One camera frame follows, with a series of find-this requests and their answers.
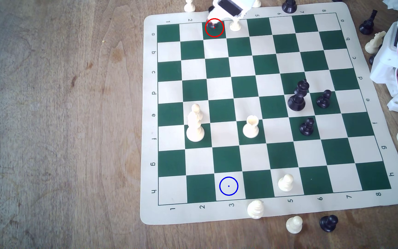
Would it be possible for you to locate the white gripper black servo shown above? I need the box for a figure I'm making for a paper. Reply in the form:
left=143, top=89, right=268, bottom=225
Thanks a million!
left=209, top=0, right=254, bottom=22

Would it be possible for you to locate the green and white chess mat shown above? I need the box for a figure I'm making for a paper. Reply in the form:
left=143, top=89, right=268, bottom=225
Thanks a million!
left=140, top=2, right=398, bottom=226

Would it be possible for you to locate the black chess piece wide base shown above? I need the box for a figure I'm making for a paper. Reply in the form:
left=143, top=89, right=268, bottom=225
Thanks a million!
left=281, top=0, right=298, bottom=14

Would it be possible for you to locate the tall white chess queen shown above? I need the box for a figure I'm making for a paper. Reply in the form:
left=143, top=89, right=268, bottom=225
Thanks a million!
left=186, top=111, right=205, bottom=142

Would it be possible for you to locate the black chess king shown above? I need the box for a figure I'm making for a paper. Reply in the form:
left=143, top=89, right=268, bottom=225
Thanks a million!
left=287, top=79, right=311, bottom=112

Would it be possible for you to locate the black chess bishop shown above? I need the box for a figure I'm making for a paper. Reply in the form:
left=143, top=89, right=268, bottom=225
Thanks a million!
left=359, top=9, right=378, bottom=35

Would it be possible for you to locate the white chess knight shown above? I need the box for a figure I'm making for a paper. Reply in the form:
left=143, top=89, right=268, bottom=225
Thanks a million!
left=364, top=31, right=387, bottom=54

